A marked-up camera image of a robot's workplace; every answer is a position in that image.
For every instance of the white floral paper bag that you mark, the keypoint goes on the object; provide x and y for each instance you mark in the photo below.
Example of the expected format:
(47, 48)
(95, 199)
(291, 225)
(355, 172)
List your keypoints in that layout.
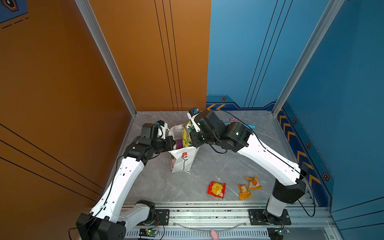
(181, 159)

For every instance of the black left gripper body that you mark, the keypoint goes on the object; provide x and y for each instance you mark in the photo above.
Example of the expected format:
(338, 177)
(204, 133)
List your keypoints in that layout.
(162, 145)

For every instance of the red yellow snack packet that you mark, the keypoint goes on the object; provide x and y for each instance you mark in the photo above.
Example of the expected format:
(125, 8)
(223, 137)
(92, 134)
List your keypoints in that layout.
(216, 189)

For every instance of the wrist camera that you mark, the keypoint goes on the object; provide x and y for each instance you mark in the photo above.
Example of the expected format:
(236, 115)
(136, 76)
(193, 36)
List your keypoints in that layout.
(162, 129)
(192, 113)

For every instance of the circuit board right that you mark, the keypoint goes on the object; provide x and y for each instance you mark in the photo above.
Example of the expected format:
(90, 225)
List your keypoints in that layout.
(278, 233)

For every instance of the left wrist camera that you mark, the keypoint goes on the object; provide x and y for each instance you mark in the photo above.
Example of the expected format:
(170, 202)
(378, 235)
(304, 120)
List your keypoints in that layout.
(162, 129)

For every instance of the pink object on rail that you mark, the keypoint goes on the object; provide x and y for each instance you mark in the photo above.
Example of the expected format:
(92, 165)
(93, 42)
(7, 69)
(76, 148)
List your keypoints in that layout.
(214, 235)

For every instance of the aluminium corner post left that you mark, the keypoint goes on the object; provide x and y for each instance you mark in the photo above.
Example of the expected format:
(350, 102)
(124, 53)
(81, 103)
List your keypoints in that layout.
(101, 42)

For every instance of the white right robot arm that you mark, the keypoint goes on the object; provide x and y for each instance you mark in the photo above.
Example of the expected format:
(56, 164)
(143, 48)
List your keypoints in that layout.
(238, 137)

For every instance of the purple grape candy bag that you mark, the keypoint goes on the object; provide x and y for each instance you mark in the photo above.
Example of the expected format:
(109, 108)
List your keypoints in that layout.
(179, 144)

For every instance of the orange snack packet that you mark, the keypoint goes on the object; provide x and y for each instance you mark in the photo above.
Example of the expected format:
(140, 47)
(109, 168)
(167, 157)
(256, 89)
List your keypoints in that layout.
(244, 192)
(254, 183)

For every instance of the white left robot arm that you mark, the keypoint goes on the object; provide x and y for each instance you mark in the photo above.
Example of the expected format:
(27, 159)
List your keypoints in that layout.
(105, 221)

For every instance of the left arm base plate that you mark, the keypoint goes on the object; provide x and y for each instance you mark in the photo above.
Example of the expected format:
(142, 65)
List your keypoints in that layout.
(162, 216)

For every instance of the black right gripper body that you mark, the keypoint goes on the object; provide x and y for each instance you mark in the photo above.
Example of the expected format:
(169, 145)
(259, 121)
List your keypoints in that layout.
(199, 138)

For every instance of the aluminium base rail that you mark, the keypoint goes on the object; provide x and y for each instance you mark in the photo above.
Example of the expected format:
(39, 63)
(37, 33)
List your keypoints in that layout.
(194, 221)

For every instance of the green circuit board left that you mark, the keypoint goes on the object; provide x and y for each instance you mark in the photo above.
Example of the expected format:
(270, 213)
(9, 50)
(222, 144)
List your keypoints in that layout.
(148, 234)

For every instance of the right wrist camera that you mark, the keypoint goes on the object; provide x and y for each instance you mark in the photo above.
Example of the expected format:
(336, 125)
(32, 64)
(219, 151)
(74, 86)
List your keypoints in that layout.
(192, 113)

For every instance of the aluminium corner post right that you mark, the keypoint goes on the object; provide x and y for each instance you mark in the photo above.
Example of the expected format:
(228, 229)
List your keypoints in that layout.
(318, 34)

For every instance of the aluminium corner post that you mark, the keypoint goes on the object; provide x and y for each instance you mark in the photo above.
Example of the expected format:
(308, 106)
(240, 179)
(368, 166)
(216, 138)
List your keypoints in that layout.
(101, 42)
(318, 34)

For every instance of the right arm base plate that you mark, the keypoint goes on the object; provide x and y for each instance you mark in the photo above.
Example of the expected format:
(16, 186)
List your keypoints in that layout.
(258, 217)

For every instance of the blue toy microphone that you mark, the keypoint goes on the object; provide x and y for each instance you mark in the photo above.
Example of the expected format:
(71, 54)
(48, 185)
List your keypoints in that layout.
(251, 127)

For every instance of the green lemon candy bag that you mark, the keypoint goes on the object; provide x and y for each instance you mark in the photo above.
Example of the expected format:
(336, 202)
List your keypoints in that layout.
(187, 142)

